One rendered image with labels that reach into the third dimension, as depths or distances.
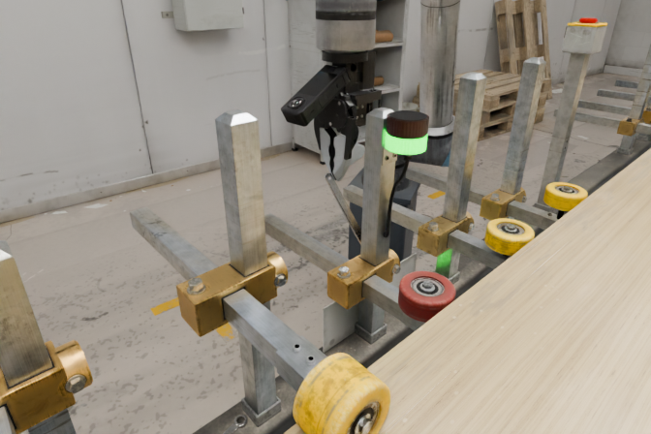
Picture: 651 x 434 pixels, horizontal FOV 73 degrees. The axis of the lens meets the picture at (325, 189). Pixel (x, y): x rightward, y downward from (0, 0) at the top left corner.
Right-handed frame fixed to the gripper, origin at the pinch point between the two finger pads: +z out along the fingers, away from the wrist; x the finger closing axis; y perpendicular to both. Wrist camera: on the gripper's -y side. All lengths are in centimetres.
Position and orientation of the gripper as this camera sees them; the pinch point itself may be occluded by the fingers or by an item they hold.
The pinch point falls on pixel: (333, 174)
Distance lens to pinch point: 74.4
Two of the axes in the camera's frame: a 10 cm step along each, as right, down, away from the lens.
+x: -6.7, -3.1, 6.7
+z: 0.0, 9.1, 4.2
